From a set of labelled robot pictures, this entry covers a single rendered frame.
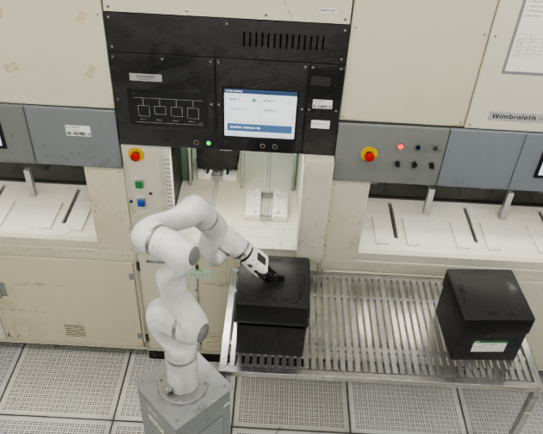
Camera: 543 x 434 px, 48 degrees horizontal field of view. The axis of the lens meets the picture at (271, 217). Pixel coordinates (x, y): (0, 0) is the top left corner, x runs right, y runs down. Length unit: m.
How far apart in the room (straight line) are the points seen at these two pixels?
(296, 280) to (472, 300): 0.71
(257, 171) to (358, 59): 1.19
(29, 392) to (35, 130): 1.49
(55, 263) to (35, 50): 1.10
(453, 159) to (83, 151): 1.52
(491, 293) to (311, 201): 0.82
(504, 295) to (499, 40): 1.00
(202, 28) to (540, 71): 1.24
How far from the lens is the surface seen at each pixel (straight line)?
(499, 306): 2.61
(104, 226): 2.90
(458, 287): 2.63
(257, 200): 3.08
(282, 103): 2.41
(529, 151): 2.68
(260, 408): 3.33
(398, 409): 3.43
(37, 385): 3.57
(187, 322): 2.10
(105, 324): 3.39
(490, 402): 3.61
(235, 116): 2.45
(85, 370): 3.56
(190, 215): 1.93
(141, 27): 2.35
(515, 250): 3.14
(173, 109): 2.47
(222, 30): 2.30
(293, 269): 2.49
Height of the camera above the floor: 2.78
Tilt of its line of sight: 39 degrees down
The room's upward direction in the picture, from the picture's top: 3 degrees clockwise
